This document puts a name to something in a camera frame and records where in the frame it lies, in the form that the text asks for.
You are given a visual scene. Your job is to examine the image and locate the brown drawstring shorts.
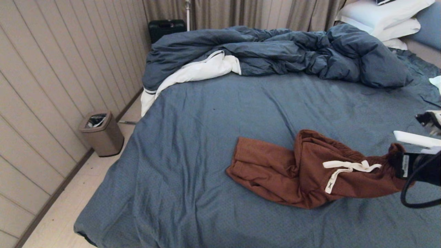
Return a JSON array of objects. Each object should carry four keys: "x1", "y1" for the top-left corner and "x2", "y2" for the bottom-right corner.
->
[{"x1": 226, "y1": 129, "x2": 412, "y2": 209}]

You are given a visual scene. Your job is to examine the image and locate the white flat strip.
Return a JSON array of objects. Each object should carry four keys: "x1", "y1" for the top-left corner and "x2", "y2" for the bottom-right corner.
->
[{"x1": 394, "y1": 130, "x2": 441, "y2": 148}]

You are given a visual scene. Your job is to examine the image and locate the small white pillow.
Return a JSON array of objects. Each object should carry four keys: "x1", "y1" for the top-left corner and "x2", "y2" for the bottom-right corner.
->
[{"x1": 382, "y1": 37, "x2": 409, "y2": 50}]

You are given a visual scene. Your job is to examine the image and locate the flat white pillow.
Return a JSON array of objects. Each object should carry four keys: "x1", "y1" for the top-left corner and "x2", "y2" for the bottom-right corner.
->
[{"x1": 374, "y1": 17, "x2": 422, "y2": 42}]

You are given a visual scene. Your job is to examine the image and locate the blue pillow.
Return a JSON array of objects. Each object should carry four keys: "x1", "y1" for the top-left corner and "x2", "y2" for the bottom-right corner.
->
[{"x1": 410, "y1": 2, "x2": 441, "y2": 52}]

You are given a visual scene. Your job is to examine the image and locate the large white pillow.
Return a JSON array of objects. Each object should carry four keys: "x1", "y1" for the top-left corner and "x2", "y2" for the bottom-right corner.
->
[{"x1": 336, "y1": 0, "x2": 435, "y2": 37}]

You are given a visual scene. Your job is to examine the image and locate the dark blue crumpled duvet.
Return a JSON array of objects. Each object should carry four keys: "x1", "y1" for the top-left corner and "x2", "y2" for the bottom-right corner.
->
[{"x1": 142, "y1": 23, "x2": 414, "y2": 92}]

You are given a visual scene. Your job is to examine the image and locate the blue bed sheet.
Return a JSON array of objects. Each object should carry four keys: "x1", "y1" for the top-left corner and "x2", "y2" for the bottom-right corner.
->
[{"x1": 73, "y1": 48, "x2": 441, "y2": 248}]

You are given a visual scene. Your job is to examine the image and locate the beige curtain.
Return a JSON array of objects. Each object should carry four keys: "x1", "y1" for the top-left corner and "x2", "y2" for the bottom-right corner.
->
[{"x1": 142, "y1": 0, "x2": 347, "y2": 33}]

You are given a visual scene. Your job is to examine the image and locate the white blanket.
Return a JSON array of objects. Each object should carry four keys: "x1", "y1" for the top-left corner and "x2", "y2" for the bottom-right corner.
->
[{"x1": 141, "y1": 50, "x2": 242, "y2": 117}]

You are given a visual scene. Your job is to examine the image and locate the black hard suitcase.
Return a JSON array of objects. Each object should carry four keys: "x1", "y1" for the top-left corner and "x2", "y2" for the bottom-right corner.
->
[{"x1": 148, "y1": 19, "x2": 187, "y2": 43}]

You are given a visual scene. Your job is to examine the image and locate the beige trash bin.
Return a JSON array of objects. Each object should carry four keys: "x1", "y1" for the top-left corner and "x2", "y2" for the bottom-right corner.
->
[{"x1": 79, "y1": 111, "x2": 125, "y2": 157}]

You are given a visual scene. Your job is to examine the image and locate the grey trash bag liner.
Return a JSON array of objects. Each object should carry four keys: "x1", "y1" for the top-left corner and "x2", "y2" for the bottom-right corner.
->
[{"x1": 85, "y1": 114, "x2": 107, "y2": 128}]

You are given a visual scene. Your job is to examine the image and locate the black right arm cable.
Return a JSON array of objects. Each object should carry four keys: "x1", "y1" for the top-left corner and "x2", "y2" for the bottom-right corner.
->
[{"x1": 400, "y1": 154, "x2": 441, "y2": 209}]

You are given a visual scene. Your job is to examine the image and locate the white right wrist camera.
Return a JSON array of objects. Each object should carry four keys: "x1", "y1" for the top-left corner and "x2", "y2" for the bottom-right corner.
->
[{"x1": 415, "y1": 110, "x2": 441, "y2": 154}]

